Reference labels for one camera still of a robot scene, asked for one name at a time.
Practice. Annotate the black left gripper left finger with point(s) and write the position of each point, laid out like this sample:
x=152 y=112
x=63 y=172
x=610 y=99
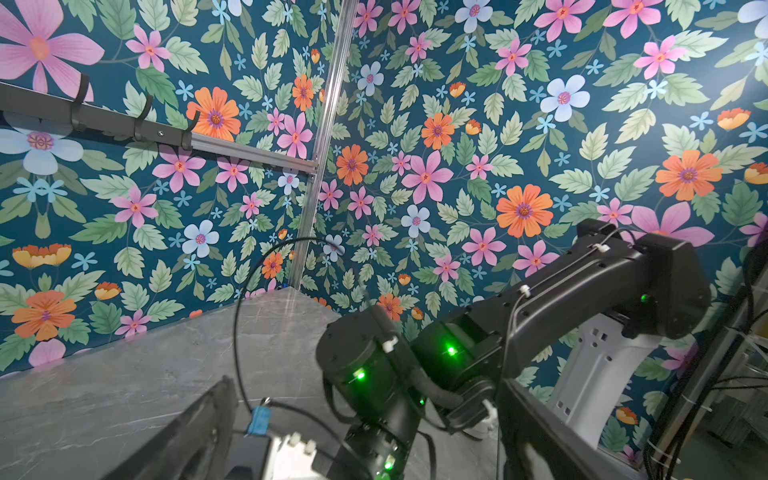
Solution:
x=195 y=445

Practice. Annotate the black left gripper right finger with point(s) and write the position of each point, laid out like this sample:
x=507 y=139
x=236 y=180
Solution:
x=539 y=446

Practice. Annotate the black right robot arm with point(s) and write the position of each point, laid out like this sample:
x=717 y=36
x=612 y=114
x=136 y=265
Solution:
x=613 y=285

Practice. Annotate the black hook rack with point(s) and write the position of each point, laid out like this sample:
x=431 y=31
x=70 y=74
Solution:
x=81 y=116

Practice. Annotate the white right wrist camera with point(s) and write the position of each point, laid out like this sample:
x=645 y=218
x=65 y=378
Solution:
x=258 y=453

